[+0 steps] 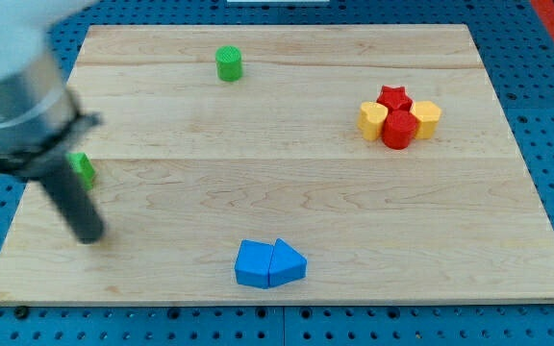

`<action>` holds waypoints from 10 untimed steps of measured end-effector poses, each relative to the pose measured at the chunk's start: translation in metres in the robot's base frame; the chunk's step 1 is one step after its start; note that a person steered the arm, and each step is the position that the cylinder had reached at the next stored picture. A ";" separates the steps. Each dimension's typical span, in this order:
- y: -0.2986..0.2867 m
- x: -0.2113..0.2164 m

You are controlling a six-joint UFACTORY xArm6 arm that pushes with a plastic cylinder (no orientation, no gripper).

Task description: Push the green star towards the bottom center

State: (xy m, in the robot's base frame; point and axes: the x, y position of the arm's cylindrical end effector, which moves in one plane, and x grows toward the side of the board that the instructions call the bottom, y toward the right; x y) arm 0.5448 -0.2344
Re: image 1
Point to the green star block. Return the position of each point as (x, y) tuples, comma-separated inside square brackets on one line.
[(83, 168)]

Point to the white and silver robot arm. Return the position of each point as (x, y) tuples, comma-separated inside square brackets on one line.
[(40, 119)]

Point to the red star block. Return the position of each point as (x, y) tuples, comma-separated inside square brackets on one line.
[(394, 98)]

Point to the light wooden board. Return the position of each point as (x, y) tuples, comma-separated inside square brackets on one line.
[(188, 166)]

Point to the blue triangle block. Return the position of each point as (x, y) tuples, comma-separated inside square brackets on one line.
[(287, 264)]

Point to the blue cube block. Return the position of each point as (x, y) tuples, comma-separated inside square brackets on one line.
[(253, 263)]

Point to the yellow heart block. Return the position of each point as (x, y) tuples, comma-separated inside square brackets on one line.
[(371, 119)]

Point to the green cylinder block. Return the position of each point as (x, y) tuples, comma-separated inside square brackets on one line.
[(228, 61)]

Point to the red cylinder block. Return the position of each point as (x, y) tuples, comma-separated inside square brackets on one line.
[(399, 129)]

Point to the yellow hexagon block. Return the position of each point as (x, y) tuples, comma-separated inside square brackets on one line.
[(428, 115)]

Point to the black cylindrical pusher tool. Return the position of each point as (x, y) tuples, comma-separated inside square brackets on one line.
[(71, 199)]

